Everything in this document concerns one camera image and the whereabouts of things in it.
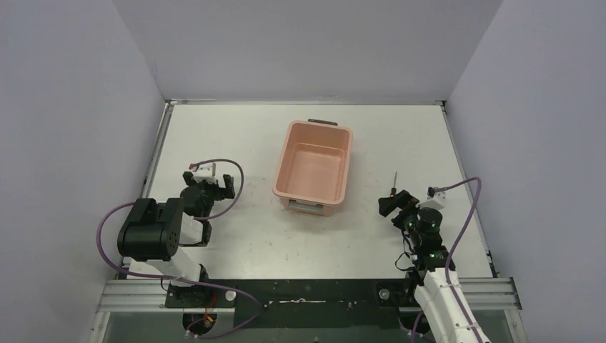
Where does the black yellow screwdriver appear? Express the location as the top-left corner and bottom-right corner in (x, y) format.
(389, 171), (398, 197)

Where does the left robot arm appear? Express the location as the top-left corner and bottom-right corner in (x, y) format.
(117, 167), (236, 308)

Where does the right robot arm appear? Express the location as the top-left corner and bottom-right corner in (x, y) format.
(378, 187), (490, 342)

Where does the pink plastic bin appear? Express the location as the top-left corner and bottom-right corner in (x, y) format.
(272, 119), (353, 217)

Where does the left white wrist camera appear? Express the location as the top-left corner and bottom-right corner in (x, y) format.
(189, 162), (217, 184)

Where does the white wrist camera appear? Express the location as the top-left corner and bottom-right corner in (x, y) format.
(417, 187), (446, 211)
(189, 162), (217, 184)

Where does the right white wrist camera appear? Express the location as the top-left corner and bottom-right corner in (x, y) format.
(417, 187), (446, 211)

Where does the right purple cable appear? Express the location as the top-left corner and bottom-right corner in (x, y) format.
(409, 177), (489, 343)

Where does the purple cable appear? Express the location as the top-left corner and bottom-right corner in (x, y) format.
(409, 177), (489, 343)
(96, 158), (264, 340)

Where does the aluminium front rail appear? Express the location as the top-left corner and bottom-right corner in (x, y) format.
(87, 277), (529, 343)

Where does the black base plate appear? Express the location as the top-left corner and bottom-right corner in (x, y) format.
(164, 279), (421, 334)

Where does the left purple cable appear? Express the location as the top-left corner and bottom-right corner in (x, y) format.
(96, 158), (264, 340)

